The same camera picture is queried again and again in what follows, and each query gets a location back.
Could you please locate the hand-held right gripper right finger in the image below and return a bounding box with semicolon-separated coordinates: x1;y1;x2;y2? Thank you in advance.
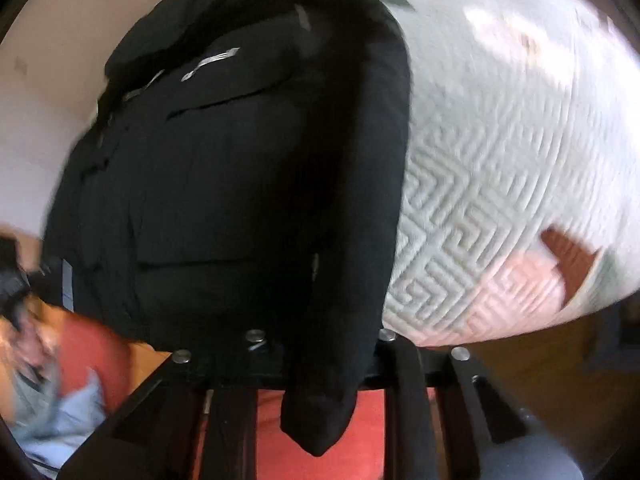
376;329;532;480

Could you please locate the red mat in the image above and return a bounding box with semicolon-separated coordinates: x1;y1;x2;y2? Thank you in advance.
59;317;451;480

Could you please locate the black hooded jacket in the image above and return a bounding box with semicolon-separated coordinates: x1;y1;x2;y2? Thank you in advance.
40;0;413;458

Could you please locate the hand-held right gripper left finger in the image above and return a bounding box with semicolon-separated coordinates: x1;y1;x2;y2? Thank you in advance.
59;329;275;480

